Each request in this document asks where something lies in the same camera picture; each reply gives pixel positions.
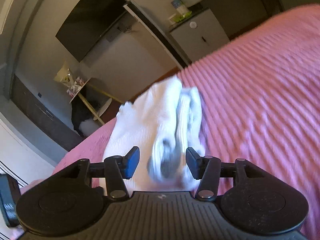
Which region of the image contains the white bottle on cabinet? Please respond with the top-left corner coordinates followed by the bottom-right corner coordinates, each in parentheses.
top-left (171, 0), bottom-right (189, 15)

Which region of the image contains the black wall television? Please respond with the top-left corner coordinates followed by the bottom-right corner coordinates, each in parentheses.
top-left (55, 0), bottom-right (126, 62)

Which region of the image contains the grey three-drawer cabinet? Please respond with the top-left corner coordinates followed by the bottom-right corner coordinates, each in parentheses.
top-left (170, 9), bottom-right (229, 62)

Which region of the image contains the yellow-legged white shelf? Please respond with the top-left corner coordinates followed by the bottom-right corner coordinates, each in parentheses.
top-left (53, 61), bottom-right (124, 126)

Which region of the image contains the white ribbed knit garment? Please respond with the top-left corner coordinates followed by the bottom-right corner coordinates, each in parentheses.
top-left (103, 76), bottom-right (205, 193)

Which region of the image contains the dark low tv cabinet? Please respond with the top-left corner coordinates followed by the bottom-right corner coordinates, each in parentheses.
top-left (11, 76), bottom-right (84, 151)

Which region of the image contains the green tray on cabinet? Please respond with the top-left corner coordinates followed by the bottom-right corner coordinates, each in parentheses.
top-left (168, 11), bottom-right (192, 25)

